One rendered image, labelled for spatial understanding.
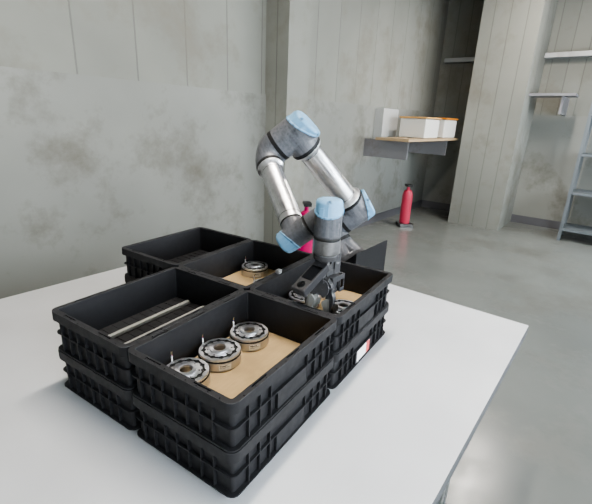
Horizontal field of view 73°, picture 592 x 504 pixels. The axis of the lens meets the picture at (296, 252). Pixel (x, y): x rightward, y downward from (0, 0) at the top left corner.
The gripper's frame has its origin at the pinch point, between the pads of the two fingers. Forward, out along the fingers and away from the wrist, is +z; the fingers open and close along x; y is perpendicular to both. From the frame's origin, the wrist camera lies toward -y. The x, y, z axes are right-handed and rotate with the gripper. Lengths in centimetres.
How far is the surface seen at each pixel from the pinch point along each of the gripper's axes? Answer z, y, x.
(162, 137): -38, 89, 209
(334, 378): 11.6, -5.4, -10.6
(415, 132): -45, 422, 158
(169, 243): -5, 4, 78
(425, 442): 15.0, -7.2, -37.5
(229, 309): -5.4, -19.9, 15.4
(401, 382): 15.0, 10.1, -23.4
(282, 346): 2.0, -14.8, 0.4
